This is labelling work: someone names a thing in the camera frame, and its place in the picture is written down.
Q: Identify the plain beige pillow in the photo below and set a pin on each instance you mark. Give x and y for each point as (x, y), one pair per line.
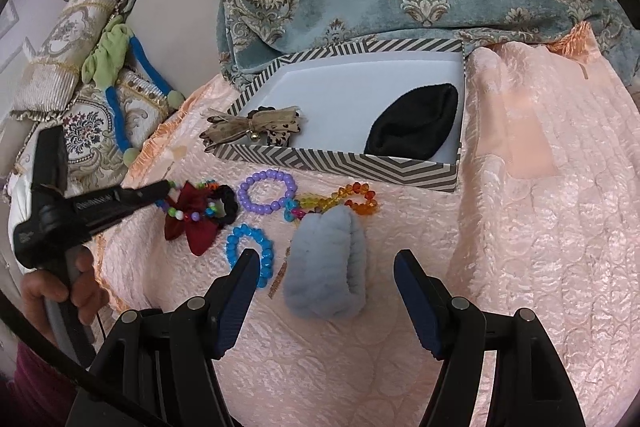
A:
(175, 32)

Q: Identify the peach quilted bedspread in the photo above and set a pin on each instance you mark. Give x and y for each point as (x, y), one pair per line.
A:
(525, 207)

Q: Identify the person's left forearm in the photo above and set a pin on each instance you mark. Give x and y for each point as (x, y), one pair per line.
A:
(42, 382)

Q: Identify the red satin bow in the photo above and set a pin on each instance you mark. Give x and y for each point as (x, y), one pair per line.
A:
(192, 217)

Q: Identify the thin brown strip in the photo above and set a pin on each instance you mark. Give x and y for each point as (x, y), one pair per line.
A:
(280, 274)

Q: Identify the grey-blue fluffy scrunchie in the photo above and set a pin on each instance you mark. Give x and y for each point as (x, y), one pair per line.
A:
(320, 267)

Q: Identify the chevron striped gift box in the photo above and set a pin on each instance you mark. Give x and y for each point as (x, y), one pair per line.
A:
(350, 164)

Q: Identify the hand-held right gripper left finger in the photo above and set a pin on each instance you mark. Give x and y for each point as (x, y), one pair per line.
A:
(239, 302)

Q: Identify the green and blue plush toy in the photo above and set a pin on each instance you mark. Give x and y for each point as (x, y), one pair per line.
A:
(107, 52)

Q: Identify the floral embroidered cushion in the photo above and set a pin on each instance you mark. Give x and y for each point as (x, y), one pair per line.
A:
(90, 132)

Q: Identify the leopard print bow clip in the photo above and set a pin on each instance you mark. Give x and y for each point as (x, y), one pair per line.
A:
(240, 127)

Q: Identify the cream fringed cushion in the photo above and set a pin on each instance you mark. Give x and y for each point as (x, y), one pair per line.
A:
(65, 37)

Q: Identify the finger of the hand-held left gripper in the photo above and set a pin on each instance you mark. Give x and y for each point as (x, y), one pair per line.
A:
(145, 194)

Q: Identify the person's left hand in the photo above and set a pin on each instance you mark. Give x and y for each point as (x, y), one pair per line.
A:
(82, 292)

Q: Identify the black cloth pouch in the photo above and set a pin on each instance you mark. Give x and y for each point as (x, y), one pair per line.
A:
(415, 122)

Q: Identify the black scrunchie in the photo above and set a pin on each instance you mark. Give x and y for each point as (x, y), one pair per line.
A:
(231, 202)

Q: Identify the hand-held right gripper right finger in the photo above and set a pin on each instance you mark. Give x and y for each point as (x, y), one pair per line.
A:
(419, 302)

